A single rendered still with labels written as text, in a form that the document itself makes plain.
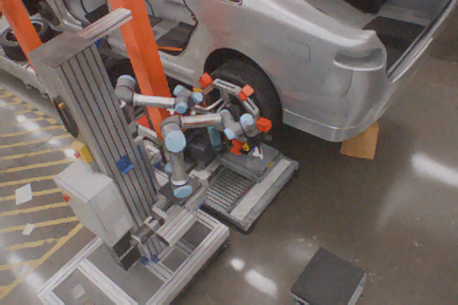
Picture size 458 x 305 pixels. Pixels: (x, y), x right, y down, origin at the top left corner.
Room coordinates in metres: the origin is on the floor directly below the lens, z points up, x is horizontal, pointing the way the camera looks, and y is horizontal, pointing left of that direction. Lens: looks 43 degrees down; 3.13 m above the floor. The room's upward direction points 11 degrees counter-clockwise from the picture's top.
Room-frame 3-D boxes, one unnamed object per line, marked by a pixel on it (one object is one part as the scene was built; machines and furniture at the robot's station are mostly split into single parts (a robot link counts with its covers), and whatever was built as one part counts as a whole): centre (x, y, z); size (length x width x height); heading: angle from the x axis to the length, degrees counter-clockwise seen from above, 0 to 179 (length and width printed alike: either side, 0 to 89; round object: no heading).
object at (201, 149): (2.92, 0.15, 0.26); 0.42 x 0.18 x 0.35; 134
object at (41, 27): (5.40, 2.32, 0.39); 0.66 x 0.66 x 0.24
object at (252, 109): (2.66, -0.07, 0.85); 0.54 x 0.07 x 0.54; 44
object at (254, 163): (2.77, -0.19, 0.32); 0.40 x 0.30 x 0.28; 44
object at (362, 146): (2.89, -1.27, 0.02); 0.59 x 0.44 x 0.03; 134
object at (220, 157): (2.80, -0.17, 0.13); 0.50 x 0.36 x 0.10; 44
